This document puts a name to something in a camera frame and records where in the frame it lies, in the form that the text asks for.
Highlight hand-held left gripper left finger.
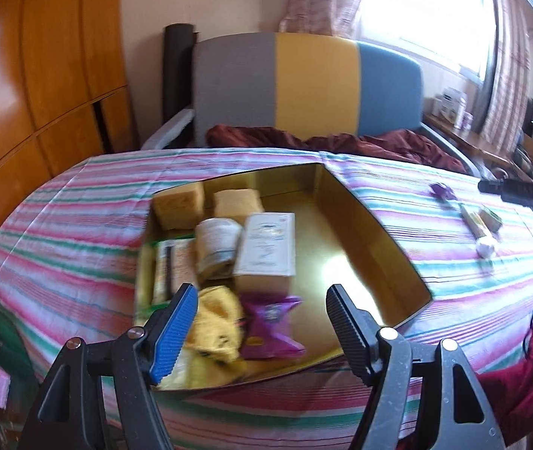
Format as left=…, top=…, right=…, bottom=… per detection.
left=15, top=282, right=200, bottom=450

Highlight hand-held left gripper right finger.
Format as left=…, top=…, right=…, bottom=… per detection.
left=325, top=283, right=506, bottom=450

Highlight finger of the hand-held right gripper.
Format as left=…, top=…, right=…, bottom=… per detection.
left=477, top=178, right=533, bottom=205

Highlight yellow sock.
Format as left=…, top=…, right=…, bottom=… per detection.
left=184, top=286, right=246, bottom=364

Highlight purple snack packet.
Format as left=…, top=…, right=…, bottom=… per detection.
left=238, top=292, right=307, bottom=361

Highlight gold tin box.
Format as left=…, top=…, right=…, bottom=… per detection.
left=132, top=162, right=433, bottom=392

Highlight person's right forearm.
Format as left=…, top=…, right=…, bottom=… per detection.
left=477, top=239, right=533, bottom=446

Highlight small green yellow box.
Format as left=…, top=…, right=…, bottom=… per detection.
left=478, top=206, right=504, bottom=233

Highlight cream tube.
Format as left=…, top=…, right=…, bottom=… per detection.
left=459, top=204, right=487, bottom=240

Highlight wooden side desk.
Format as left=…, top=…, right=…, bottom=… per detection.
left=423, top=112, right=533, bottom=183

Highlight green-edged snack packet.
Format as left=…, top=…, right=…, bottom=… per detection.
left=151, top=238, right=201, bottom=305

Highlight small purple wrapper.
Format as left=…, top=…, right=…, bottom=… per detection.
left=429, top=182, right=457, bottom=201

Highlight white paper roll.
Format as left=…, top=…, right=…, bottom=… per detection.
left=194, top=218, right=243, bottom=279

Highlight white boxes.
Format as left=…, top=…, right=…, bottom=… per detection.
left=437, top=88, right=468, bottom=127

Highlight white and yellow carton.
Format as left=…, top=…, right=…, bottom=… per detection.
left=233, top=212, right=297, bottom=294

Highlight maroon cloth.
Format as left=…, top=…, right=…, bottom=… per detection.
left=206, top=124, right=466, bottom=174

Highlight striped tablecloth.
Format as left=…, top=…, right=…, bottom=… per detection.
left=0, top=147, right=533, bottom=450

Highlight window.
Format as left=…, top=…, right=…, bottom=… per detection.
left=355, top=0, right=497, bottom=80

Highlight grey yellow blue chair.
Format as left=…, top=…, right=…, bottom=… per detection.
left=142, top=32, right=483, bottom=179

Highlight black rolled mat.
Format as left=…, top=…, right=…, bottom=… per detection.
left=162, top=23, right=199, bottom=125

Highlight wooden wardrobe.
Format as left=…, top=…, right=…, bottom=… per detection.
left=0, top=0, right=138, bottom=245

